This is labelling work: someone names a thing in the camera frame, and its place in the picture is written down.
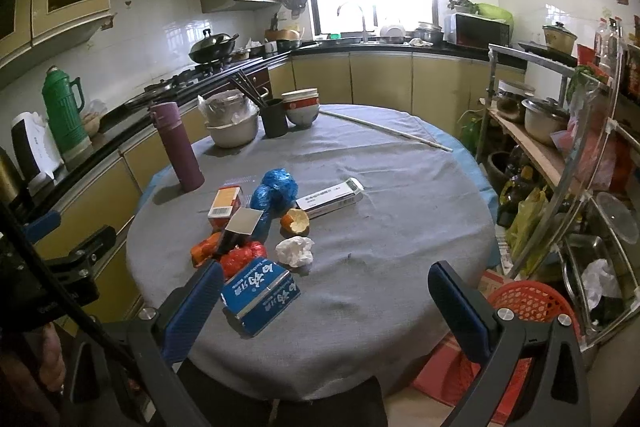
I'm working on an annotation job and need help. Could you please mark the green thermos jug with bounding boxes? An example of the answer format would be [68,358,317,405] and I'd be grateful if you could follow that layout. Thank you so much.
[41,66,91,170]

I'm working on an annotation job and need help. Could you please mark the stacked red white bowls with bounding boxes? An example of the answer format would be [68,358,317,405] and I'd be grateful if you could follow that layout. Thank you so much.
[282,88,320,128]

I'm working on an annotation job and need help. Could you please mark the blue toothpaste box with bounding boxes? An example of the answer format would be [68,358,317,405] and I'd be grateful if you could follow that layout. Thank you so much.
[221,258,300,336]

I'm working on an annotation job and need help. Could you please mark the red plastic basket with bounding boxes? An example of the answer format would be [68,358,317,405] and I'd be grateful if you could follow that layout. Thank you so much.
[487,281,582,425]

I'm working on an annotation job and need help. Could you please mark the grey tablecloth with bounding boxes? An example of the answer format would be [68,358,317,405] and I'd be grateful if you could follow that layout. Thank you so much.
[127,105,496,400]

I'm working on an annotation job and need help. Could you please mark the orange peel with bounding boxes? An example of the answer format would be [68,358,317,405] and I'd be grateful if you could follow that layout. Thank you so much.
[280,208,310,236]

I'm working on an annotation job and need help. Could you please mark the white electric kettle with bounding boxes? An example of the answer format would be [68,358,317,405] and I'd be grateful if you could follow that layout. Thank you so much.
[11,112,63,195]

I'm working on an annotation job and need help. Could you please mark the microwave oven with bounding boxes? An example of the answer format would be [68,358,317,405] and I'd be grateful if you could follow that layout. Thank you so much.
[444,13,510,50]

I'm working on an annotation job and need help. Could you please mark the white tissue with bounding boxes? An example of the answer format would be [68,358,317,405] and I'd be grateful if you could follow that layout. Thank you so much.
[276,236,314,269]

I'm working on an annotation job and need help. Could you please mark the ceramic pot with lid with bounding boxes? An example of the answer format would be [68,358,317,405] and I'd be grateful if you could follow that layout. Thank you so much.
[542,22,577,55]

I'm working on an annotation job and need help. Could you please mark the black chopstick cup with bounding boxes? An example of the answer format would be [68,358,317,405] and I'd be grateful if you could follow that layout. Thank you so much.
[260,98,288,139]

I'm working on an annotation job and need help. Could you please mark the maroon thermos bottle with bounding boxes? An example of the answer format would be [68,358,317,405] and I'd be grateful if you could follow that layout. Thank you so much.
[149,102,205,192]

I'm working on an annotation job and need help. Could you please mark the small blue silver box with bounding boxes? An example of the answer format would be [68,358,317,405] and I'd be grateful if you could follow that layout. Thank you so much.
[216,207,264,257]

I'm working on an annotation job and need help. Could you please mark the orange wrapper piece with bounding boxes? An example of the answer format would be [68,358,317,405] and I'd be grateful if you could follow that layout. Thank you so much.
[190,232,221,269]

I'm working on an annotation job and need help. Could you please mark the metal storage rack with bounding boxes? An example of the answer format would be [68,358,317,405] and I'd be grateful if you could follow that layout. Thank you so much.
[476,43,639,351]

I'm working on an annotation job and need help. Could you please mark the orange white medicine box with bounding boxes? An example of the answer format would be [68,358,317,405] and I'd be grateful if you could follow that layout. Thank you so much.
[207,185,242,232]

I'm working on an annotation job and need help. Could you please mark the red plastic bag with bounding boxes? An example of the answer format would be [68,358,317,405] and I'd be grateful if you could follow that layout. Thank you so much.
[219,241,267,281]

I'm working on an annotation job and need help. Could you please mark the steel pot on rack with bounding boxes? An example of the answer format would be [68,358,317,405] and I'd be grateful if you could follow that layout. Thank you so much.
[522,98,570,146]

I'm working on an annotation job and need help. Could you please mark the long white medicine box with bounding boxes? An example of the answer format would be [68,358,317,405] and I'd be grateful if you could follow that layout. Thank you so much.
[296,178,363,219]

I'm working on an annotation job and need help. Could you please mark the blue plastic bag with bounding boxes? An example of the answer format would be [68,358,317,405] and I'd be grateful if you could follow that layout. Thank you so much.
[248,168,298,242]

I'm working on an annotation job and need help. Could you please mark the steel basin with bag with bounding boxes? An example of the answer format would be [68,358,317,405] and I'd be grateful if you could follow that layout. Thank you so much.
[198,89,258,150]

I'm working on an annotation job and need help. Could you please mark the black wok with lid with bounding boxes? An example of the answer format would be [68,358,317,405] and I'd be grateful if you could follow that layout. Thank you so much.
[189,28,239,64]

